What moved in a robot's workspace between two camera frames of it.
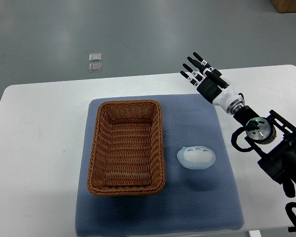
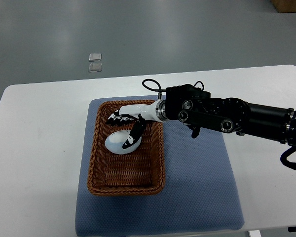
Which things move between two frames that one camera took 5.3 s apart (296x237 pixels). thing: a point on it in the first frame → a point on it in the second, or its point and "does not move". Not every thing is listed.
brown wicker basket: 127,156 does not move
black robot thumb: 215,75 → 137,132
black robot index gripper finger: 205,63 → 116,120
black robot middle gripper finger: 198,65 → 115,114
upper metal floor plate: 94,57 does not move
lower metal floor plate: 94,67 does not move
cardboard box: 289,6 does not move
